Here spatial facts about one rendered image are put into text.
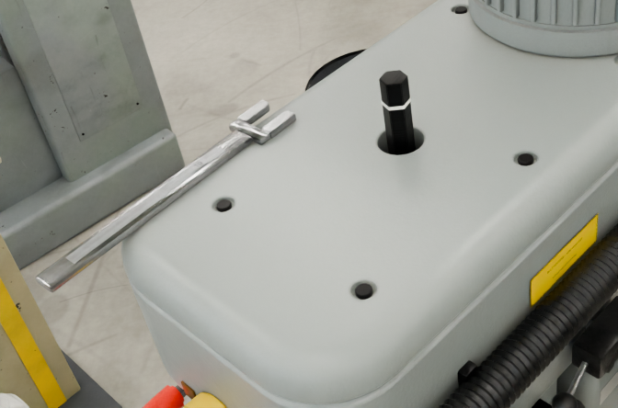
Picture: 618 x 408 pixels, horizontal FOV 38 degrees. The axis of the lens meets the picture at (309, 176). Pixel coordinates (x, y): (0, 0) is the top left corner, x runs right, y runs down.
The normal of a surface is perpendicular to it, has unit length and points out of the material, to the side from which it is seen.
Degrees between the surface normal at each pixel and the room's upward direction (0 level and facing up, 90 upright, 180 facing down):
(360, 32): 0
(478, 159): 0
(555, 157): 9
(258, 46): 0
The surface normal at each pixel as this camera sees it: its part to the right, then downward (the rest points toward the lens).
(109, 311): -0.16, -0.76
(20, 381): 0.69, 0.36
